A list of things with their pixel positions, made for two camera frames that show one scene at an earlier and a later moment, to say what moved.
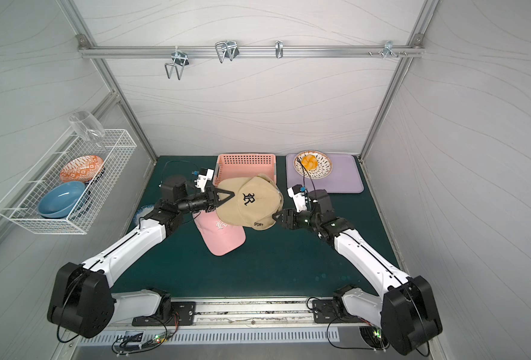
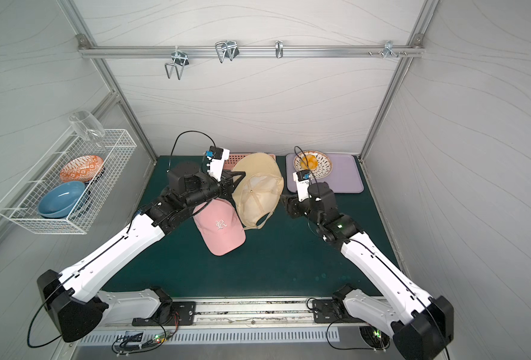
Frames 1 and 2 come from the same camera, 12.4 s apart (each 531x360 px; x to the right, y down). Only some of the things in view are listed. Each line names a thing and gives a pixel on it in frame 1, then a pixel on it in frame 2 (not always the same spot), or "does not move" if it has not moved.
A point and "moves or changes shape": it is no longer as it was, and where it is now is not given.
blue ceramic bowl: [58, 201] does not move
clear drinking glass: [84, 122] does not move
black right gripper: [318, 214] → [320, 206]
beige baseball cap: [255, 201] moves or changes shape
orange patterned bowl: [82, 169] does not move
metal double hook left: [180, 59] does not move
